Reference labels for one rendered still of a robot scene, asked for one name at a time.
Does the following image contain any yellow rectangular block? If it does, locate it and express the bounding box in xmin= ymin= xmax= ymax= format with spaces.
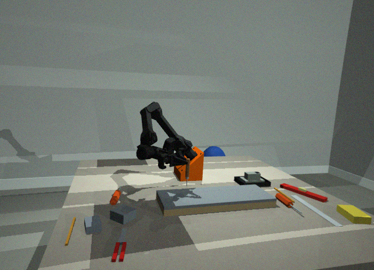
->
xmin=336 ymin=205 xmax=372 ymax=224

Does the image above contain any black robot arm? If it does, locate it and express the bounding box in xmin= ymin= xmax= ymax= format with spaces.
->
xmin=136 ymin=102 xmax=198 ymax=161

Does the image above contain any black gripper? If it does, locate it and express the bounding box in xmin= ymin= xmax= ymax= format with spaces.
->
xmin=156 ymin=148 xmax=188 ymax=169

